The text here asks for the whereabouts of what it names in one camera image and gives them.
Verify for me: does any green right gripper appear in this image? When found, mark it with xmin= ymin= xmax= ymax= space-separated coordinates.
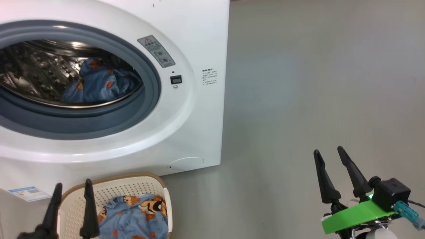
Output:
xmin=313 ymin=146 xmax=397 ymax=235

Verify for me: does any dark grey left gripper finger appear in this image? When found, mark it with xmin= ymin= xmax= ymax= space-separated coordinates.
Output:
xmin=17 ymin=183 xmax=63 ymax=239
xmin=79 ymin=179 xmax=101 ymax=239

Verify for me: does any blue cartoon print garment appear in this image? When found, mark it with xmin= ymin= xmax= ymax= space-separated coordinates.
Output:
xmin=98 ymin=194 xmax=168 ymax=239
xmin=61 ymin=57 xmax=143 ymax=103

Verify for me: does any white front-load washing machine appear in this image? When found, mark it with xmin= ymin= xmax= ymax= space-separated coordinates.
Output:
xmin=0 ymin=0 xmax=230 ymax=239

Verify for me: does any blue energy label sticker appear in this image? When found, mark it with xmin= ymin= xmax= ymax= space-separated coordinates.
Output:
xmin=8 ymin=186 xmax=52 ymax=202

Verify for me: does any cream perforated laundry basket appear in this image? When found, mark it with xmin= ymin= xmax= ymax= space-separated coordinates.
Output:
xmin=56 ymin=173 xmax=173 ymax=239

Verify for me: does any round white filter cover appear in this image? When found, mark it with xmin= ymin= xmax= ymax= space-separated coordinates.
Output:
xmin=169 ymin=157 xmax=205 ymax=171

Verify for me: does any grey warning sticker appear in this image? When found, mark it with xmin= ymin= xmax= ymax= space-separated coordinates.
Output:
xmin=137 ymin=35 xmax=176 ymax=68

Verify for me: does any teal cable connector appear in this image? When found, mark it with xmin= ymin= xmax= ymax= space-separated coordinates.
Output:
xmin=393 ymin=201 xmax=425 ymax=231

